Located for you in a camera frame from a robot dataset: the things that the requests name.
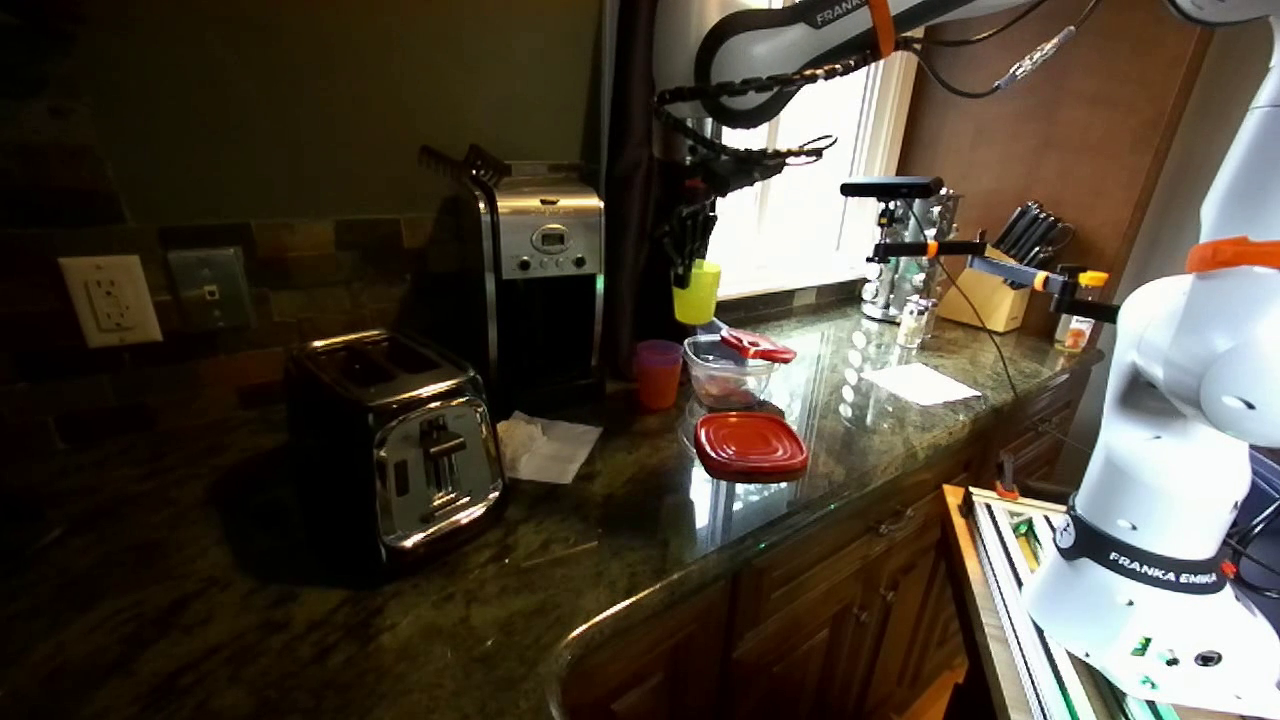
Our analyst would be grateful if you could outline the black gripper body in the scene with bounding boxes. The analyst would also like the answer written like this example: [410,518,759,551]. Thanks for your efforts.
[661,106,841,232]

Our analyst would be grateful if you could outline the yellow plastic cup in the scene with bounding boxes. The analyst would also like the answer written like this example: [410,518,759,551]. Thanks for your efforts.
[670,256,728,331]

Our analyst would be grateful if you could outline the white robot base platform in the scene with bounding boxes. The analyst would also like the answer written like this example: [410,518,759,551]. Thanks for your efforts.
[941,481,1280,720]

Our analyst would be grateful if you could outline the orange cup with purple rim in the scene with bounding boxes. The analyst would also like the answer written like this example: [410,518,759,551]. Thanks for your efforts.
[628,334,690,416]

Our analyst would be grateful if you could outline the dark window curtain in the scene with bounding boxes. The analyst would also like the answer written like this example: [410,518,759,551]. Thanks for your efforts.
[595,0,664,385]

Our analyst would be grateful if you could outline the red lid with tab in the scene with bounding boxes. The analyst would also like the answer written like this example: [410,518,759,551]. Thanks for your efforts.
[718,328,805,366]

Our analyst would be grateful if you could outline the clear plastic bowl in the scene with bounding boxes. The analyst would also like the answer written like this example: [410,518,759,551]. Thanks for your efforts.
[681,328,782,412]

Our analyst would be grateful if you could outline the steel black coffee maker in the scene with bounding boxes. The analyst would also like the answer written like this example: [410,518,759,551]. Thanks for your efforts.
[413,139,611,419]

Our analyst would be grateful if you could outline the glass blender jar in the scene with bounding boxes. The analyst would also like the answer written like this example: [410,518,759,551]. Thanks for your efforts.
[857,182,963,331]

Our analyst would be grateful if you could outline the flat red plastic lid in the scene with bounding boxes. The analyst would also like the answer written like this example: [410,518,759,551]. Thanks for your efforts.
[690,409,817,482]

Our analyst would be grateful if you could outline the flat white paper napkin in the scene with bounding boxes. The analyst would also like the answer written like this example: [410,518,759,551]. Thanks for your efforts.
[493,409,610,486]

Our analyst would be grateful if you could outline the white paper sheet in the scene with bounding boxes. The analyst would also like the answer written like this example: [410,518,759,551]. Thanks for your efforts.
[860,360,988,412]

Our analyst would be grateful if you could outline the wooden knife block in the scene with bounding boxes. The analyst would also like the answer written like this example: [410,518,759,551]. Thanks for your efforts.
[930,252,1082,339]

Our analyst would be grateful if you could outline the brown upper cabinet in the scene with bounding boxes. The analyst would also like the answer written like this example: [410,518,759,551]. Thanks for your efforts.
[895,0,1218,297]

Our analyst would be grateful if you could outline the black chrome toaster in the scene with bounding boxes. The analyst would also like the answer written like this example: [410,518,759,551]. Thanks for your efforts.
[280,323,513,581]

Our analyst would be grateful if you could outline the wood lower cabinet doors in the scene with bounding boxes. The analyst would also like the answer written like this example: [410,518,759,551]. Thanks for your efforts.
[542,372,1112,720]

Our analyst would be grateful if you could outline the black stereo camera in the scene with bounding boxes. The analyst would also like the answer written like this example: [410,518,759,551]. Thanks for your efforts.
[838,173,950,204]

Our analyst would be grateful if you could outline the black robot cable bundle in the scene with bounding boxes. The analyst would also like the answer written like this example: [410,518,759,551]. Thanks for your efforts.
[913,0,1104,103]

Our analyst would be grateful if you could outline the black knife handle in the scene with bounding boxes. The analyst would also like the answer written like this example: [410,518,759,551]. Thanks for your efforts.
[988,194,1034,261]
[1017,206,1061,265]
[1035,220,1078,273]

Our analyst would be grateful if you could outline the grey wall switch plate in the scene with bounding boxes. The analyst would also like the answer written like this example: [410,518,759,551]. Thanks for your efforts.
[164,244,262,339]

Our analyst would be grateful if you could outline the white wall outlet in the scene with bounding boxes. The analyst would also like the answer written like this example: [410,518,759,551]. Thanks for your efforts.
[58,246,170,353]

